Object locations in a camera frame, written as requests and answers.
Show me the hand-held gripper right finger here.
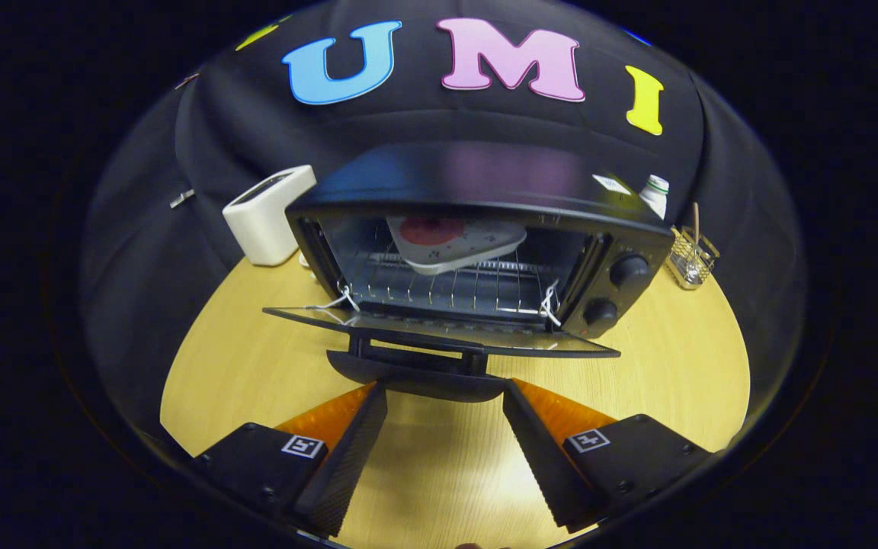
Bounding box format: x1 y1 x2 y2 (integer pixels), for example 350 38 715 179
501 379 714 534

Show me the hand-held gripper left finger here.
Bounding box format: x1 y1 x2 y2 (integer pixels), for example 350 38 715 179
191 381 388 539

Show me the white square plate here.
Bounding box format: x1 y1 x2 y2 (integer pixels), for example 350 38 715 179
386 214 527 276

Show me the pink ham slice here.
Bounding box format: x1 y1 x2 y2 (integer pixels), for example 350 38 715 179
399 216 465 246

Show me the black toaster oven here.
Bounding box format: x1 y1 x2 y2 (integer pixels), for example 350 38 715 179
262 141 676 403

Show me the white bread toaster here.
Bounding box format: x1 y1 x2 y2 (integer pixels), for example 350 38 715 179
223 165 318 267

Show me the black backdrop cloth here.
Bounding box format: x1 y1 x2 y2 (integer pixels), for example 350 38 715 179
79 0 806 428

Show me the white bottle green label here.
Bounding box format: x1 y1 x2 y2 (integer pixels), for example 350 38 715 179
639 175 670 220

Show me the white cord loop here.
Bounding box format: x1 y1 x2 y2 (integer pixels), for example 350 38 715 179
519 279 562 327
306 284 360 314

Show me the wire mesh basket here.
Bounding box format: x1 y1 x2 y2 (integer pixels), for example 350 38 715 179
666 226 720 291

